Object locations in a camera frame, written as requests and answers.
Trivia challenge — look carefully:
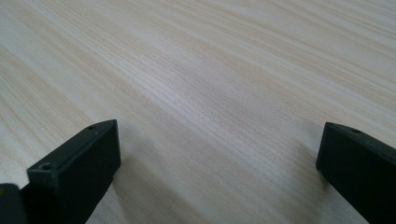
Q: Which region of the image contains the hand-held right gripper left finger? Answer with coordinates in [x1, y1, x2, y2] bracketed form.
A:
[19, 119, 121, 224]

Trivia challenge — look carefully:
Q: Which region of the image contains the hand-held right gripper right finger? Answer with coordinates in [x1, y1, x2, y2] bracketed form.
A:
[316, 121, 396, 224]

